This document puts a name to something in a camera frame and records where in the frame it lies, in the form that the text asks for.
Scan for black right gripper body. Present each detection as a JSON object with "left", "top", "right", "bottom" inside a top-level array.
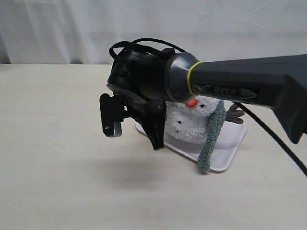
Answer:
[{"left": 107, "top": 47, "right": 175, "bottom": 123}]

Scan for white plush snowman toy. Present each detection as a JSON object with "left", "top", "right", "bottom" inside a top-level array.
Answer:
[{"left": 165, "top": 96, "right": 245, "bottom": 144}]

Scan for green fuzzy scarf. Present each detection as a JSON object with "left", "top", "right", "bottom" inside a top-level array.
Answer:
[{"left": 197, "top": 100, "right": 226, "bottom": 172}]

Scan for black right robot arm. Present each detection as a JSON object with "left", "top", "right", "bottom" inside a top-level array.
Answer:
[{"left": 101, "top": 50, "right": 307, "bottom": 150}]

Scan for white rectangular tray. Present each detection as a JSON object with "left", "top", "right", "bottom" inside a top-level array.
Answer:
[{"left": 134, "top": 121, "right": 248, "bottom": 173}]

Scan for white backdrop curtain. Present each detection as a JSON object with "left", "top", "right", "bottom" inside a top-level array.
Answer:
[{"left": 0, "top": 0, "right": 307, "bottom": 64}]

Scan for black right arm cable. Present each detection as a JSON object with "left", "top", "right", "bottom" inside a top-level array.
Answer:
[{"left": 109, "top": 37, "right": 189, "bottom": 59}]

